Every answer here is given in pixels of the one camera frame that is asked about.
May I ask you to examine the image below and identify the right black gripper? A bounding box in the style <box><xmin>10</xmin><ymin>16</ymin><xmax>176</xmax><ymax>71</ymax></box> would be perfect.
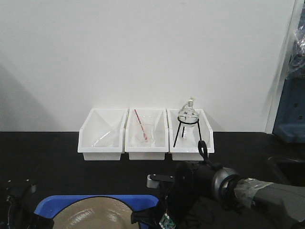
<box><xmin>131</xmin><ymin>186</ymin><xmax>203</xmax><ymax>228</ymax></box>

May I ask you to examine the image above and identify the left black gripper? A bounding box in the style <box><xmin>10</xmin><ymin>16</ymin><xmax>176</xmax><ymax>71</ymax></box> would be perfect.
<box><xmin>0</xmin><ymin>179</ymin><xmax>54</xmax><ymax>229</ymax></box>

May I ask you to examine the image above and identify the blue plastic tray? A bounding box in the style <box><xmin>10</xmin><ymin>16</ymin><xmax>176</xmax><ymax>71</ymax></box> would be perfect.
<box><xmin>34</xmin><ymin>195</ymin><xmax>158</xmax><ymax>229</ymax></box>

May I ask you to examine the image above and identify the tan plate with black rim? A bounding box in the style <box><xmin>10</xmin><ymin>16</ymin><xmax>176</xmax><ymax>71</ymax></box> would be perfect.
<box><xmin>53</xmin><ymin>197</ymin><xmax>141</xmax><ymax>229</ymax></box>

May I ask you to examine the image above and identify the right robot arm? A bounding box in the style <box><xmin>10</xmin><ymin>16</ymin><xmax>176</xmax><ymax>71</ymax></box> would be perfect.
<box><xmin>131</xmin><ymin>161</ymin><xmax>305</xmax><ymax>229</ymax></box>

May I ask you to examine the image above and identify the blue cabinet at right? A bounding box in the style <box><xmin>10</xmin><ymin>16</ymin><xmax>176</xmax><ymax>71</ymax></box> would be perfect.
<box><xmin>273</xmin><ymin>6</ymin><xmax>305</xmax><ymax>144</ymax></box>

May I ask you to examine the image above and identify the green circuit board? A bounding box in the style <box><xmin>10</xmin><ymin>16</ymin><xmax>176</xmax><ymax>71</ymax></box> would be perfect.
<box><xmin>159</xmin><ymin>213</ymin><xmax>176</xmax><ymax>229</ymax></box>

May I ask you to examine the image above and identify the clear glass beaker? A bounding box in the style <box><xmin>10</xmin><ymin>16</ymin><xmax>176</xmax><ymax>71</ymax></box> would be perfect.
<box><xmin>136</xmin><ymin>116</ymin><xmax>154</xmax><ymax>147</ymax></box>

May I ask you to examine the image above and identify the right white storage bin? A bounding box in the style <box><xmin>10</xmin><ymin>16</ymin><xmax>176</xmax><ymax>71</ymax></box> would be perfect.
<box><xmin>166</xmin><ymin>109</ymin><xmax>214</xmax><ymax>161</ymax></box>

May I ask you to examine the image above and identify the white storage bin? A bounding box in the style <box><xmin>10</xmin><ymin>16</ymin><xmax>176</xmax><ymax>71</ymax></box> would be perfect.
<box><xmin>124</xmin><ymin>108</ymin><xmax>169</xmax><ymax>160</ymax></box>
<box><xmin>77</xmin><ymin>108</ymin><xmax>128</xmax><ymax>161</ymax></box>
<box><xmin>166</xmin><ymin>109</ymin><xmax>214</xmax><ymax>161</ymax></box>

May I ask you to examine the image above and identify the middle white storage bin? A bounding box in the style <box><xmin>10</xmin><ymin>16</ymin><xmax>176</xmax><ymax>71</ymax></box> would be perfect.
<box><xmin>124</xmin><ymin>108</ymin><xmax>169</xmax><ymax>160</ymax></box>

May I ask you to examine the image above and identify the clear glass funnel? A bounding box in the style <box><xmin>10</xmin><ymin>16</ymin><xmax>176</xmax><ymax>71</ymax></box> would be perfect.
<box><xmin>91</xmin><ymin>130</ymin><xmax>119</xmax><ymax>147</ymax></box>

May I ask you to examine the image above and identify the left white storage bin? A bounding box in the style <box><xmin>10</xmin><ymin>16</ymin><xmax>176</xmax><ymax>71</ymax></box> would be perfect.
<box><xmin>77</xmin><ymin>108</ymin><xmax>128</xmax><ymax>161</ymax></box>

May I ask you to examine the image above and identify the red stirring rod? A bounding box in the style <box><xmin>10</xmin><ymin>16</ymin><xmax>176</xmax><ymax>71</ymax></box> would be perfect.
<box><xmin>134</xmin><ymin>109</ymin><xmax>148</xmax><ymax>141</ymax></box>

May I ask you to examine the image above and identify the glass alcohol lamp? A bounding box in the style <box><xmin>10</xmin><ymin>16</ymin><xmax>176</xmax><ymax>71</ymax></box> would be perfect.
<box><xmin>178</xmin><ymin>97</ymin><xmax>199</xmax><ymax>125</ymax></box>

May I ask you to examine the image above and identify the black sink basin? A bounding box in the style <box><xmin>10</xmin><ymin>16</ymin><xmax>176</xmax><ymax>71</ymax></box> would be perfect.
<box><xmin>267</xmin><ymin>156</ymin><xmax>305</xmax><ymax>187</ymax></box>

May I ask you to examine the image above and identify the clear plastic bag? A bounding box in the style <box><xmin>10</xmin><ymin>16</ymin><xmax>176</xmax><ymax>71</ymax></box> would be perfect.
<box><xmin>286</xmin><ymin>22</ymin><xmax>305</xmax><ymax>80</ymax></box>

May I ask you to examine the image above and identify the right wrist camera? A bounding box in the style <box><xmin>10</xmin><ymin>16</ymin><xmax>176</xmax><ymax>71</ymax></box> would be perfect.
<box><xmin>146</xmin><ymin>174</ymin><xmax>175</xmax><ymax>188</ymax></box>

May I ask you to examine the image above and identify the black wire tripod stand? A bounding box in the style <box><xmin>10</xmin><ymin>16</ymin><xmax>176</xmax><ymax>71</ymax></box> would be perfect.
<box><xmin>173</xmin><ymin>117</ymin><xmax>202</xmax><ymax>147</ymax></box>

